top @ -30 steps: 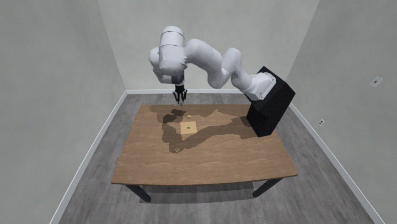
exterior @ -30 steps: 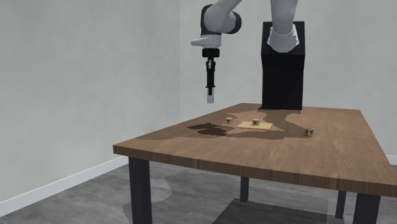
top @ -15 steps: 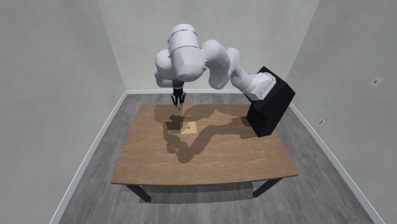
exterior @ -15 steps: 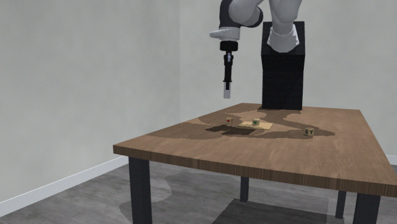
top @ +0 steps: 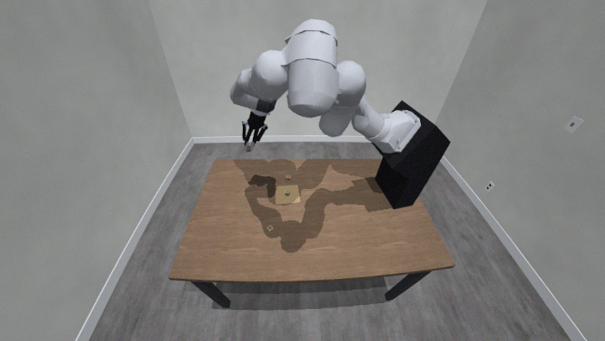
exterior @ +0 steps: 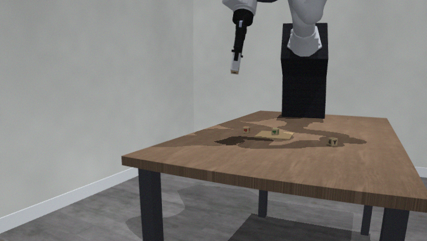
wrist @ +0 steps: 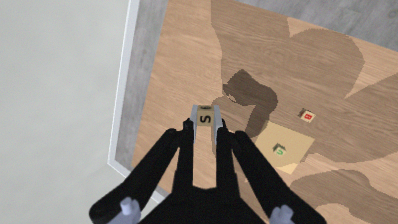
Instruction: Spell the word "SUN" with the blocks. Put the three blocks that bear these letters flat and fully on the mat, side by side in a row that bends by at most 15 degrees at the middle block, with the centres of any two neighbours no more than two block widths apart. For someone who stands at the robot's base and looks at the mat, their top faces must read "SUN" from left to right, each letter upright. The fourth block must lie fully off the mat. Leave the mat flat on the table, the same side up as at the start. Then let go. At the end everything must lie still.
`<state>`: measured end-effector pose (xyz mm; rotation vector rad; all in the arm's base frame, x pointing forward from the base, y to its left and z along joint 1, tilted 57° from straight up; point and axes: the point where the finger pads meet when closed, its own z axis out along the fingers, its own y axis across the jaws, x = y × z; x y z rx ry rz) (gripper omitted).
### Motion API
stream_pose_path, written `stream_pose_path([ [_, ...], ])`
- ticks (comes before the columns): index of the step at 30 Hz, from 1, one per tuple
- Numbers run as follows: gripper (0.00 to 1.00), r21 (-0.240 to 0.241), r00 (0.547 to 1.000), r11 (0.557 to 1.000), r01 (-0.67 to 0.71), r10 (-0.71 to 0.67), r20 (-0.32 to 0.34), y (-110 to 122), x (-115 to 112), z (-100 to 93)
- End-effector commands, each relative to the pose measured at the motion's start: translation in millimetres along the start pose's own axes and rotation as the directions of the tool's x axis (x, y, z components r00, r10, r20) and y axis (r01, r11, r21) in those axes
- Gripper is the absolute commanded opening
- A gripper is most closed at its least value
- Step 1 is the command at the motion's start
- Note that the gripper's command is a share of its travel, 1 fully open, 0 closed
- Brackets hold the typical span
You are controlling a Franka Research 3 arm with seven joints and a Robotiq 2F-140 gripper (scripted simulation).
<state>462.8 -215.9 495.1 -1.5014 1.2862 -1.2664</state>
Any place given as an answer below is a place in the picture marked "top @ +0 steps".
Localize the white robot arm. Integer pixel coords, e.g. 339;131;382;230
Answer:
230;19;421;153

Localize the tan flat mat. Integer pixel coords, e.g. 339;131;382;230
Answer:
275;185;301;205

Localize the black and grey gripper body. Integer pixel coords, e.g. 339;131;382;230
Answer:
247;112;266;130

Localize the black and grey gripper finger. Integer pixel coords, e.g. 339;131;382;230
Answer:
250;124;268;152
242;121;255;152

